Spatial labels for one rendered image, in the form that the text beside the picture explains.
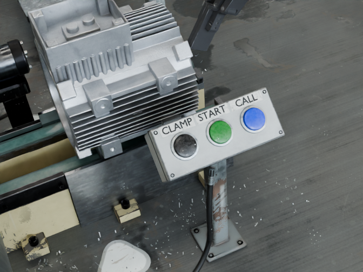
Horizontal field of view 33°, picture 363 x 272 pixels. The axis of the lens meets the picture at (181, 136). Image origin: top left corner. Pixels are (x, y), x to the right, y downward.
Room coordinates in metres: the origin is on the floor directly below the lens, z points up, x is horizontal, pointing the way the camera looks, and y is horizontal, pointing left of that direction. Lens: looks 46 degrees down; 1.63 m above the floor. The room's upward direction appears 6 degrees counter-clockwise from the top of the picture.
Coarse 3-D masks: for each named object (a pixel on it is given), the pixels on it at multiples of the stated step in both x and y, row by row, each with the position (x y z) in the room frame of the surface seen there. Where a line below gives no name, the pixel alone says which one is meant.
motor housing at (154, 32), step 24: (144, 24) 0.75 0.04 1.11; (168, 24) 0.74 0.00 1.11; (144, 48) 0.72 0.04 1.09; (168, 48) 0.72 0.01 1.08; (48, 72) 0.78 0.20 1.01; (120, 72) 0.69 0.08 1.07; (144, 72) 0.69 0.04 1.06; (192, 72) 0.69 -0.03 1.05; (120, 96) 0.66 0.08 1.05; (144, 96) 0.66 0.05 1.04; (168, 96) 0.68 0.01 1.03; (192, 96) 0.68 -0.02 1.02; (72, 120) 0.63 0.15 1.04; (96, 120) 0.63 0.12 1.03; (120, 120) 0.65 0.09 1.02; (144, 120) 0.66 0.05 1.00; (72, 144) 0.67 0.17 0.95; (96, 144) 0.64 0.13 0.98
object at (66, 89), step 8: (176, 48) 0.71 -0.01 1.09; (184, 48) 0.71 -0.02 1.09; (176, 56) 0.71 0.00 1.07; (184, 56) 0.70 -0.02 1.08; (192, 56) 0.70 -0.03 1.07; (64, 88) 0.65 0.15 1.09; (72, 88) 0.65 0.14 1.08; (64, 96) 0.64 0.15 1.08; (72, 96) 0.64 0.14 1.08; (192, 112) 0.71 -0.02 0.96; (80, 152) 0.64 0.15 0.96; (88, 152) 0.64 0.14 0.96
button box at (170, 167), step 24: (240, 96) 0.60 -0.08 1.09; (264, 96) 0.60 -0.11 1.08; (192, 120) 0.56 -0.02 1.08; (216, 120) 0.56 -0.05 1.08; (240, 120) 0.57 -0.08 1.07; (168, 144) 0.54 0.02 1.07; (216, 144) 0.54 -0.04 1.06; (240, 144) 0.54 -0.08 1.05; (168, 168) 0.51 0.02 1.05; (192, 168) 0.51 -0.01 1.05
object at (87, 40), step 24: (72, 0) 0.77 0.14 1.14; (96, 0) 0.78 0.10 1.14; (48, 24) 0.76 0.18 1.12; (72, 24) 0.73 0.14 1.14; (96, 24) 0.73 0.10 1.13; (120, 24) 0.70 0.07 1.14; (48, 48) 0.66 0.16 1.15; (72, 48) 0.67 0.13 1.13; (96, 48) 0.68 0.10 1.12; (120, 48) 0.70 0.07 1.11; (72, 72) 0.67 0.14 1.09; (96, 72) 0.68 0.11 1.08
